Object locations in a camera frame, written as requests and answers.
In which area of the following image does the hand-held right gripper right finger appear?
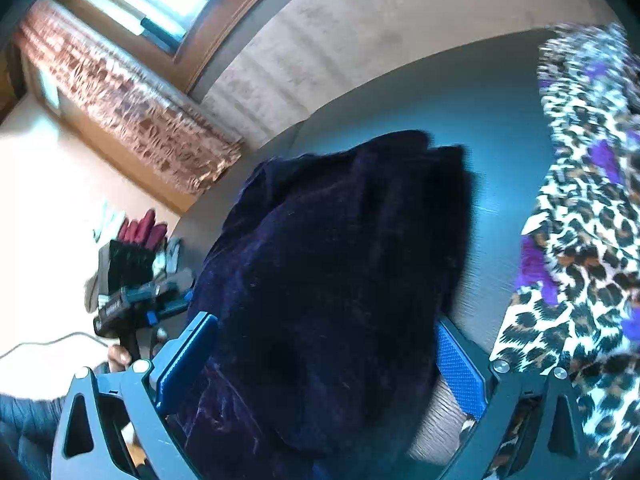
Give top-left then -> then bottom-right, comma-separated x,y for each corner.
436,315 -> 587,480

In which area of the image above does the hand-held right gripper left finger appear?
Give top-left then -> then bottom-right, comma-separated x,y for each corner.
51,311 -> 219,480

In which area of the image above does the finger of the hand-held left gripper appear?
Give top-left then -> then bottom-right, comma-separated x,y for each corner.
157,269 -> 196,293
147,292 -> 193,326

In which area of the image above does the dark purple velvet dress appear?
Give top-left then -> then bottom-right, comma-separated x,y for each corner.
180,130 -> 473,480

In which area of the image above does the leopard print garment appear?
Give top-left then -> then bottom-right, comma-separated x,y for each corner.
487,20 -> 640,480

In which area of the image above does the person's left hand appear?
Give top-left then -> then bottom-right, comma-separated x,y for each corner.
107,345 -> 133,374

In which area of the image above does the light grey plastic clip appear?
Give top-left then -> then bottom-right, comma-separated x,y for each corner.
152,237 -> 183,276

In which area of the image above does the black cloth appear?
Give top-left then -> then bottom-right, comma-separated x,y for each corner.
97,240 -> 158,296

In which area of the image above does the maroon garment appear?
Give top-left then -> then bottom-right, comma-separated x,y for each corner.
117,209 -> 168,251

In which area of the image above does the brown floral curtain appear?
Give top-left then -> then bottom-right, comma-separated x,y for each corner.
12,0 -> 246,198

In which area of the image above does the thin black cable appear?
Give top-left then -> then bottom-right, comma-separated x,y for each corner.
0,331 -> 108,361

